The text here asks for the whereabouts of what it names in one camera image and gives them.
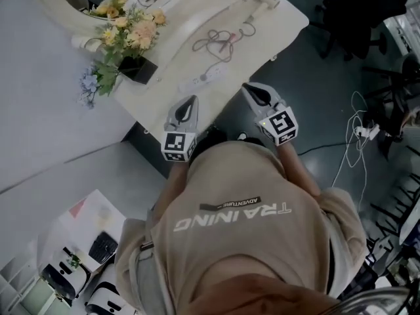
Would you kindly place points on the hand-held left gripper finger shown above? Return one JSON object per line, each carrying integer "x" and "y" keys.
{"x": 171, "y": 115}
{"x": 195, "y": 118}

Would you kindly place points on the pink mat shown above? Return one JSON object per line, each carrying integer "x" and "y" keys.
{"x": 77, "y": 208}

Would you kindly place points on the blue artificial flowers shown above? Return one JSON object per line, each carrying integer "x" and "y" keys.
{"x": 88, "y": 85}

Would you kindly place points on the black cable connector plug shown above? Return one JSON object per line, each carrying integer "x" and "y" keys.
{"x": 204, "y": 76}

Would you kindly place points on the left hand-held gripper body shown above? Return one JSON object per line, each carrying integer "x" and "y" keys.
{"x": 177, "y": 144}

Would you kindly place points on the white power adapter with cables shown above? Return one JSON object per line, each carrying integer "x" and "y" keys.
{"x": 369, "y": 131}

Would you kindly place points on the oval cream framed mirror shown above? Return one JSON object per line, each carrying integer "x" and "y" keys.
{"x": 65, "y": 18}

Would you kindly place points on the person's beige printed shirt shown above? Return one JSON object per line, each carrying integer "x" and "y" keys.
{"x": 236, "y": 248}

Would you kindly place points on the white power strip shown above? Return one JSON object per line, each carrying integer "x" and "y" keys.
{"x": 218, "y": 72}

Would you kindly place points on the black square vase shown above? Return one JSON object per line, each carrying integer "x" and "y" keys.
{"x": 139, "y": 71}

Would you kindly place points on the white and black machine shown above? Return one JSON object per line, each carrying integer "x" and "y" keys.
{"x": 105, "y": 299}
{"x": 75, "y": 277}

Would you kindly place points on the person's right forearm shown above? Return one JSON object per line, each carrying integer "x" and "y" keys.
{"x": 297, "y": 169}

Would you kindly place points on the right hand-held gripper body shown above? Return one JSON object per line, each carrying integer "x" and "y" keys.
{"x": 280, "y": 125}

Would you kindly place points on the black office chair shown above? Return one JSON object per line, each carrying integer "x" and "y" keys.
{"x": 361, "y": 8}

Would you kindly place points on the white desk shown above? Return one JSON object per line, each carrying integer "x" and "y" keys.
{"x": 82, "y": 235}

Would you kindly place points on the cream hair dryer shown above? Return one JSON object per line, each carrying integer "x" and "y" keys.
{"x": 262, "y": 0}

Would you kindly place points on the yellow artificial flower bouquet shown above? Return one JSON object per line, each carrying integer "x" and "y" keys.
{"x": 138, "y": 31}

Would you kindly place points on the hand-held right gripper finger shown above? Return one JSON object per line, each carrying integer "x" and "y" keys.
{"x": 254, "y": 108}
{"x": 275, "y": 96}

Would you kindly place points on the white shelf unit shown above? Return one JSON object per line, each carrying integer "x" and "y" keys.
{"x": 19, "y": 290}

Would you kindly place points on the small potted plant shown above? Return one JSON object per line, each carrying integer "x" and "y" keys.
{"x": 73, "y": 261}

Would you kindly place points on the person's right black shoe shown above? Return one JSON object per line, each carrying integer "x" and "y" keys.
{"x": 249, "y": 138}

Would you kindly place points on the cream dressing table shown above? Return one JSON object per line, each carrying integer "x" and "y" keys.
{"x": 269, "y": 34}

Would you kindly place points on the black keyboard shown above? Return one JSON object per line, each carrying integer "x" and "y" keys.
{"x": 103, "y": 248}

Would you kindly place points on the clear eyeglasses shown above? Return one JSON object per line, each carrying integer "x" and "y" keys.
{"x": 377, "y": 302}

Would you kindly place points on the person's left forearm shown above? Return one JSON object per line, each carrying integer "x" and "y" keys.
{"x": 178, "y": 182}

